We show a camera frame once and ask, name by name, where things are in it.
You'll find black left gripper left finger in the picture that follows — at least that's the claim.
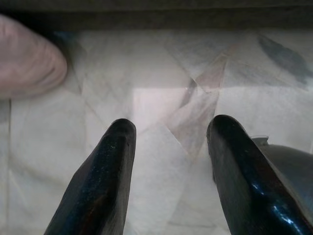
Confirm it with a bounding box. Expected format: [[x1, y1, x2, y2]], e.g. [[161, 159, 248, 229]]
[[44, 118, 136, 235]]

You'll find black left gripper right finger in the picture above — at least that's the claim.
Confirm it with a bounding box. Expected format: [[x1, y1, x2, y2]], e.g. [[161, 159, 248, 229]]
[[206, 114, 313, 235]]

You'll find pink pillow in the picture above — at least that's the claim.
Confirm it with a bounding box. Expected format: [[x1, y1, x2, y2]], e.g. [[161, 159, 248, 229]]
[[0, 13, 68, 100]]

